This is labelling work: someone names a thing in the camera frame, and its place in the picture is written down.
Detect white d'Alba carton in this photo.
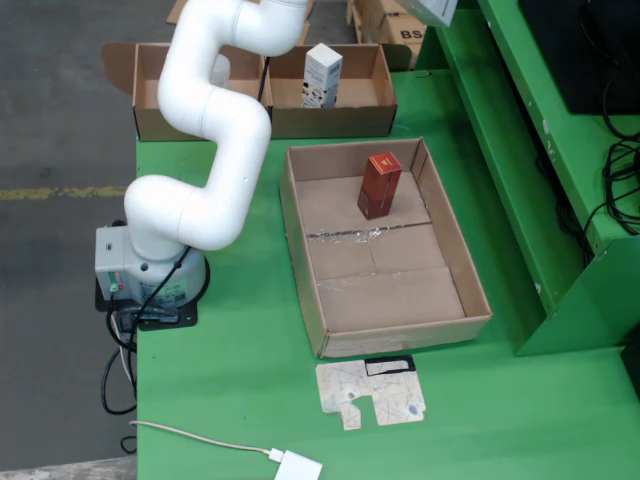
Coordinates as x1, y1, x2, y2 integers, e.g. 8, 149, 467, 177
405, 0, 460, 29

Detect grey robot base box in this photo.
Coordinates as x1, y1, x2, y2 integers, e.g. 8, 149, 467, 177
94, 225, 146, 304

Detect open cardboard tray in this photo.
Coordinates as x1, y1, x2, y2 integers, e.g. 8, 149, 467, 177
278, 137, 494, 360

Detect divided cardboard box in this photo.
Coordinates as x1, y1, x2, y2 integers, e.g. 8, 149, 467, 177
101, 42, 412, 142

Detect flattened printed cardboard piece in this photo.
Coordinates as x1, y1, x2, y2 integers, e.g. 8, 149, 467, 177
314, 354, 429, 432

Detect cardboard carton BS print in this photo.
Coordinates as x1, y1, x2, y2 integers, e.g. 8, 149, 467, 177
383, 13, 427, 57

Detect red carton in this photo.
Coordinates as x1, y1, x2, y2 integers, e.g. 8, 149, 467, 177
356, 152, 404, 221

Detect white black printed carton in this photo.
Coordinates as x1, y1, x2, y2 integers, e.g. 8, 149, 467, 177
302, 42, 345, 110

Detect green metal shelf unit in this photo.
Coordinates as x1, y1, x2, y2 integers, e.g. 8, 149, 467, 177
414, 0, 640, 357

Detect white adapter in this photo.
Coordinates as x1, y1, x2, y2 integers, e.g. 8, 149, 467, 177
269, 448, 324, 480

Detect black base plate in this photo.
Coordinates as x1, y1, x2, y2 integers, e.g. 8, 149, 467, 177
94, 277, 199, 332

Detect strapped cardboard carton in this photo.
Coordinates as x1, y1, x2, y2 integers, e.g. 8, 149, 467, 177
347, 0, 416, 45

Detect white adapter cable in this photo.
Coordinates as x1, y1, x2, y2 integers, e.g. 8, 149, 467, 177
128, 419, 281, 459

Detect thin white cable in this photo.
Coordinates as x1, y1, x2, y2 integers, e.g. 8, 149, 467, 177
110, 314, 139, 394

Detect black power cables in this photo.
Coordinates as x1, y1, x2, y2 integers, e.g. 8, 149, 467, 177
101, 319, 139, 454

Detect black cable tangle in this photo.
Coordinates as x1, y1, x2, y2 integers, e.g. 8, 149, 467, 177
579, 64, 640, 266

